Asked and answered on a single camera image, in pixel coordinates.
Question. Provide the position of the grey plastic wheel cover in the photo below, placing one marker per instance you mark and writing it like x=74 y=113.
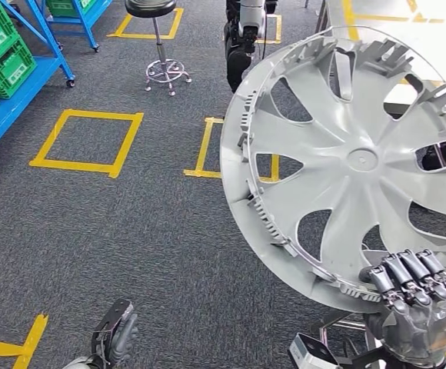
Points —
x=361 y=160

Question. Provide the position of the black round stool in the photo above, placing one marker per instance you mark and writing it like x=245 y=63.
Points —
x=150 y=6

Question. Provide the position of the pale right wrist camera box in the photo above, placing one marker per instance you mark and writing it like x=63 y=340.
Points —
x=307 y=356

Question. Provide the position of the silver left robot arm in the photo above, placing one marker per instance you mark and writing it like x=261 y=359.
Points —
x=77 y=364

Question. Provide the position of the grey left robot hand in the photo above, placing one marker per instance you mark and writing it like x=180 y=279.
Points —
x=115 y=336

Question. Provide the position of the black and silver robot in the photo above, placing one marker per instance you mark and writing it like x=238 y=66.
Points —
x=238 y=63

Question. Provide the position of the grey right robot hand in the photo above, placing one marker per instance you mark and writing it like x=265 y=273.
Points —
x=419 y=316

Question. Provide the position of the blue metal shelf rack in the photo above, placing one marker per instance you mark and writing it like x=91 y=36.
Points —
x=23 y=107
x=73 y=23

